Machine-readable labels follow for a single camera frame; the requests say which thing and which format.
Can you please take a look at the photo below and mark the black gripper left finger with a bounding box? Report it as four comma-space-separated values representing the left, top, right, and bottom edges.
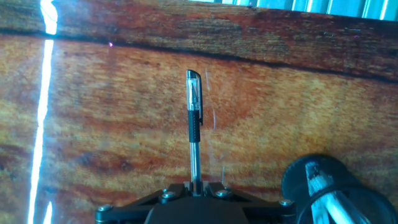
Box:
94, 181, 194, 224

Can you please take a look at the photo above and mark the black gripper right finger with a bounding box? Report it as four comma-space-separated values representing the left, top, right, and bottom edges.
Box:
201, 181, 298, 224

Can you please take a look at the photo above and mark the black mesh pen holder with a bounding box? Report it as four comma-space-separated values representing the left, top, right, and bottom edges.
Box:
280, 153, 398, 224

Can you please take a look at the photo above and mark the clear black gel pen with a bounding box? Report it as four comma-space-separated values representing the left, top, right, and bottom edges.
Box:
185, 69, 204, 197

